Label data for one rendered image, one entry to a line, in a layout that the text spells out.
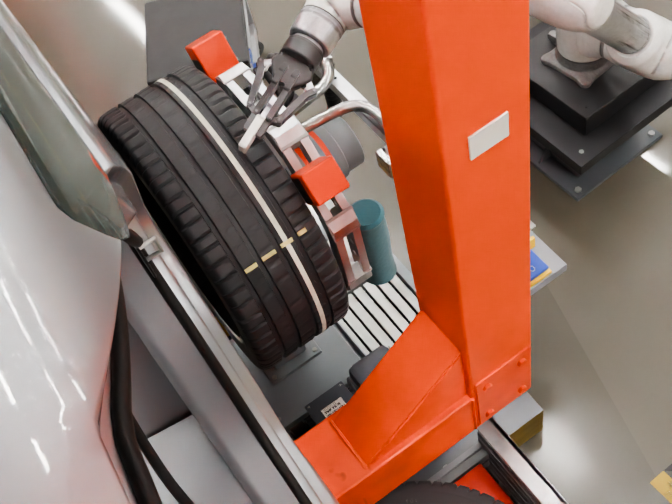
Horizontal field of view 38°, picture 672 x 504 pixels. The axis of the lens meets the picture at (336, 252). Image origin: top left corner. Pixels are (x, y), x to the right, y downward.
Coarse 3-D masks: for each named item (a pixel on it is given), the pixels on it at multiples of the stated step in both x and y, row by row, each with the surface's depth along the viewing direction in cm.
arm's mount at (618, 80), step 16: (544, 32) 296; (544, 48) 293; (544, 80) 285; (560, 80) 284; (608, 80) 281; (624, 80) 280; (640, 80) 279; (656, 80) 285; (544, 96) 286; (560, 96) 280; (576, 96) 279; (592, 96) 278; (608, 96) 277; (624, 96) 279; (560, 112) 284; (576, 112) 276; (592, 112) 275; (608, 112) 280; (576, 128) 282; (592, 128) 280
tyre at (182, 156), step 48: (144, 96) 199; (192, 96) 194; (144, 144) 188; (192, 144) 186; (192, 192) 183; (240, 192) 184; (288, 192) 186; (192, 240) 182; (240, 240) 184; (288, 240) 187; (240, 288) 186; (288, 288) 191; (336, 288) 198; (288, 336) 199
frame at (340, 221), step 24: (240, 72) 202; (240, 96) 198; (288, 120) 192; (288, 144) 191; (312, 144) 193; (288, 168) 195; (336, 216) 195; (336, 240) 197; (360, 240) 202; (360, 264) 210
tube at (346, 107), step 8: (344, 104) 206; (352, 104) 206; (360, 104) 206; (368, 104) 205; (320, 112) 207; (328, 112) 206; (336, 112) 206; (344, 112) 207; (368, 112) 205; (376, 112) 204; (312, 120) 206; (320, 120) 206; (328, 120) 207; (376, 120) 204; (304, 128) 205; (312, 128) 206
